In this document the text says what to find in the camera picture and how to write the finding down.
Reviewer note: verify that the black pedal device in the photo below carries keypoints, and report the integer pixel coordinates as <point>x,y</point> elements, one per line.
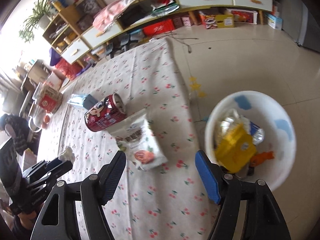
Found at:
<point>127,42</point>

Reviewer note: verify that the yellow wrapper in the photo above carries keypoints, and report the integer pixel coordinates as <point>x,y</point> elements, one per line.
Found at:
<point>235,147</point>

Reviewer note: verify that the red flat box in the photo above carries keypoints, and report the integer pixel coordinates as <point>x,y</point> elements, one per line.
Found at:
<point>158,27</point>

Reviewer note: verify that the white plastic bucket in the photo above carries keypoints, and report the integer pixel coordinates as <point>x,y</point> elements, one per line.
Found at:
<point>275,110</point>

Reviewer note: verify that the brown cardboard box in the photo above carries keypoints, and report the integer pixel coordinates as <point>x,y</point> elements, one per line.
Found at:
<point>37,68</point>

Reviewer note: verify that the red and white crate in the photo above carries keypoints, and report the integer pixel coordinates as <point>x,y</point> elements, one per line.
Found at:
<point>242,16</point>

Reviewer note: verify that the yellow cartoon cardboard box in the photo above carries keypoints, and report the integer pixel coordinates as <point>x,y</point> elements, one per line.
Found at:
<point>217,21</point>

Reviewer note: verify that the wooden shelf unit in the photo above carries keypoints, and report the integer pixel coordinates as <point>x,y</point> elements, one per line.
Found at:
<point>75,45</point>

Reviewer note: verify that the yellow star floor stickers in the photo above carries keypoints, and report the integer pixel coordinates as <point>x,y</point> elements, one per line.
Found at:
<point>197,87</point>

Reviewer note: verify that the clear glass pitcher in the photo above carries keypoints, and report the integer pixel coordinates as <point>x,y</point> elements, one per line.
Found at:
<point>36,118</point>

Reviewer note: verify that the purple bag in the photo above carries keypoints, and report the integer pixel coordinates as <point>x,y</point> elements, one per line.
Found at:
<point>55,57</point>

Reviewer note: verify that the green potted plant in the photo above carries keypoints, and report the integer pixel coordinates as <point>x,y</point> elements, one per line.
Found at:
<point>37,15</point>

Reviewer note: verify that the grey refrigerator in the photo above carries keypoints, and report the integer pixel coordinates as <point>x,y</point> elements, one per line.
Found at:
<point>311,25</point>

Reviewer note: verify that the orange wrapper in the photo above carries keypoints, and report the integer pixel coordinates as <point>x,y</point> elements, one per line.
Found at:
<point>262,157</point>

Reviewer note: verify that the blue tissue box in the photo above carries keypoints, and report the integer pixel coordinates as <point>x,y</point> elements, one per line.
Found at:
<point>256,132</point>

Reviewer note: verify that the blue and white box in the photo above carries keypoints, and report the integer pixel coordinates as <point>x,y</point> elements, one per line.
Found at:
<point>273,21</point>

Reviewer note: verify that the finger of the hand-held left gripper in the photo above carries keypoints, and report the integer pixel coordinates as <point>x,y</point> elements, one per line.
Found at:
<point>53,163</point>
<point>57,171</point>

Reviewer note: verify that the person's left hand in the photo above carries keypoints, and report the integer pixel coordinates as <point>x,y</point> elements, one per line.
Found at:
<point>23,221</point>

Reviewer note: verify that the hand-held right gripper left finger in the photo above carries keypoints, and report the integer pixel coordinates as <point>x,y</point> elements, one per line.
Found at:
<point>112,177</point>

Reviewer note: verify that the white snack pouch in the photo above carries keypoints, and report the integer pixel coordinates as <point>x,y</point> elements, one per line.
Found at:
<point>142,145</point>

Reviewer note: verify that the light blue packet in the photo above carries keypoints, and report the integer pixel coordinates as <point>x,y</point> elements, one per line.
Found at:
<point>78,100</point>

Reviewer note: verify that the pink cloth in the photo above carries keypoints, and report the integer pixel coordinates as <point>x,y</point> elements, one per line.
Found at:
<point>110,12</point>

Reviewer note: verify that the dark patterned cloth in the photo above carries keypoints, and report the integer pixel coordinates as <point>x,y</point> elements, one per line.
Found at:
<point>17,135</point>

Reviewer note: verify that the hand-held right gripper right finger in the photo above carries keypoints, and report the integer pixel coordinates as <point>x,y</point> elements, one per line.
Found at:
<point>208,177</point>

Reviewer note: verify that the glass jar with red label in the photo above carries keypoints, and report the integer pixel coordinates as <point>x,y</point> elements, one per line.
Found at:
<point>48,100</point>

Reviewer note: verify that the small white tissue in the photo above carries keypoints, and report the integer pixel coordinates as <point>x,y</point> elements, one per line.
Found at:
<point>67,153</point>

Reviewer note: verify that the red tomatoes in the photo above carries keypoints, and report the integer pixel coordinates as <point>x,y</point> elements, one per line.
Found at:
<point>46,121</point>

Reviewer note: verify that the cherry print tablecloth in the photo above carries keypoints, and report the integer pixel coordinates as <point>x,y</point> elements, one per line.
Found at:
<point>150,100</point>

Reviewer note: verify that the red bag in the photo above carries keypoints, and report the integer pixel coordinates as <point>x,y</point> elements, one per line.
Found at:
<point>68,68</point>

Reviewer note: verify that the dark framed picture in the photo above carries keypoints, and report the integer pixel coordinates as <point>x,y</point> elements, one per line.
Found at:
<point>87,5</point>

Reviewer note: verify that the white plastic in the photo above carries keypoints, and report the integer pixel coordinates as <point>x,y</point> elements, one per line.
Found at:
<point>230,122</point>

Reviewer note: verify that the red cartoon drink can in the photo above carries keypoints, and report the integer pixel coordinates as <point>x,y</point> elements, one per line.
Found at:
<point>102,116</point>

